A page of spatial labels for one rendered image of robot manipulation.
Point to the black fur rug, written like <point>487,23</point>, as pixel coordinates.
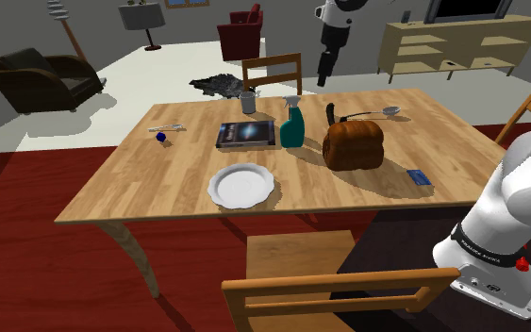
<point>221,85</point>

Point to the spiral-topped wooden floor lamp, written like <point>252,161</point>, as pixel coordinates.
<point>73,39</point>

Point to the blue framed wall picture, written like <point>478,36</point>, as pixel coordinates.
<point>187,3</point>

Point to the grey cup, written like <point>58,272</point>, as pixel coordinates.
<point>248,103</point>

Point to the white scalloped plate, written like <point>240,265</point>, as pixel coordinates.
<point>241,186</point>

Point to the small blue ball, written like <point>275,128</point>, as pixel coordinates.
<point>160,136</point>

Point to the red armchair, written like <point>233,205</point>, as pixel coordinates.
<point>239,39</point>

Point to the teal spray bottle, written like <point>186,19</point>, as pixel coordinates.
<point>292,131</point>

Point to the grey-shaded floor lamp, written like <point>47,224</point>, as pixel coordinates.
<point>142,17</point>

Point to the dark brown armchair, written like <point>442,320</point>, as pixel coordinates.
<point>30,85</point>

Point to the wooden dining table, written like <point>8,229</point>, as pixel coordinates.
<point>177,179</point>

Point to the black television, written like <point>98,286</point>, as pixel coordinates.
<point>467,8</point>

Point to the beige television stand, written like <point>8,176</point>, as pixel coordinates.
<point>458,30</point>

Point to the blue card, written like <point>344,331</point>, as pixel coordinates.
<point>418,177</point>

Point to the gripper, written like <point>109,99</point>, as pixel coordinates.
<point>334,39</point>

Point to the brown bread loaf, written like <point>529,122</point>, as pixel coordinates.
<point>353,145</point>

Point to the dark galaxy book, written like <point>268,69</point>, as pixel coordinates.
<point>246,134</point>

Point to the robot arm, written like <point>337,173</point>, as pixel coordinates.
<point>511,207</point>

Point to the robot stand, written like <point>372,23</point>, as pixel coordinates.
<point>403,243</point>

